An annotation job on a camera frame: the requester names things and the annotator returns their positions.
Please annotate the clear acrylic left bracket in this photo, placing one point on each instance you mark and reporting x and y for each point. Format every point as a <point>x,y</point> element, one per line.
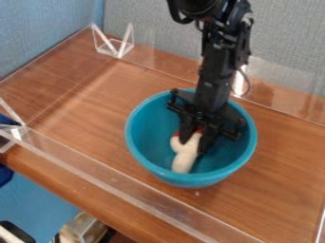
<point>10,126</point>

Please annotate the blue plastic bowl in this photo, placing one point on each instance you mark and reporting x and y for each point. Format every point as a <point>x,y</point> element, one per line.
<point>151,125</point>

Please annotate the blue object at left edge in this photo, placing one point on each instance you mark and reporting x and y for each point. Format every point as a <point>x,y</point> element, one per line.
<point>5,172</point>

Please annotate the black and white device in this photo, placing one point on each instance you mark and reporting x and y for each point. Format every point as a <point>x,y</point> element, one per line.
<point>10,234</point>

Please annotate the grey metal box below table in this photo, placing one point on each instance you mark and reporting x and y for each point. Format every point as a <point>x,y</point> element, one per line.
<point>83,229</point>

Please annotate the white and orange toy mushroom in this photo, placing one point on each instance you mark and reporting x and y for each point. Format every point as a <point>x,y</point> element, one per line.
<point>186,152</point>

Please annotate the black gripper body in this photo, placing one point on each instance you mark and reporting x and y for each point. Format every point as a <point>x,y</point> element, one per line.
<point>207,104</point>

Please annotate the clear acrylic barrier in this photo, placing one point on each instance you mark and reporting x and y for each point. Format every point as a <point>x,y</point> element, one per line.
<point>139,210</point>
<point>270,88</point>

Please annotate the clear acrylic front barrier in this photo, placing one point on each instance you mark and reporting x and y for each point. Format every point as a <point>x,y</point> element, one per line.
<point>139,210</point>

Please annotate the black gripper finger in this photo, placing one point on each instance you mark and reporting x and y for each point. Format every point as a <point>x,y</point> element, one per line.
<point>211,132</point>
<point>188,126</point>

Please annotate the clear acrylic corner bracket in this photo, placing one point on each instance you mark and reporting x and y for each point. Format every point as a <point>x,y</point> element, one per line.
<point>109,46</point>

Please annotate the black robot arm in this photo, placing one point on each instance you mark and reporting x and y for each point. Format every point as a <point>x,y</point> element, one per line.
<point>224,21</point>

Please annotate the clear acrylic back barrier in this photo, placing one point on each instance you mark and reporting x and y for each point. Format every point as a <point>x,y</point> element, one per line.
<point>270,88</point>

